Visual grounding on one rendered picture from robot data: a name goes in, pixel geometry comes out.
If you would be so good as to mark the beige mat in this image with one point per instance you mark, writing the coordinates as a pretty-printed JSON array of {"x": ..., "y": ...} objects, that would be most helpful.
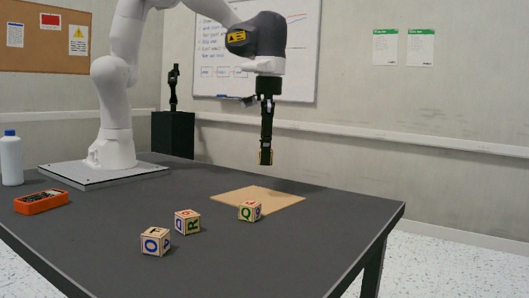
[{"x": 271, "y": 201}]

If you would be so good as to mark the white plastic bottle with blue cap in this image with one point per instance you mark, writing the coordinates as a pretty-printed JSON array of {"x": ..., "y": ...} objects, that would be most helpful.
[{"x": 11, "y": 159}]

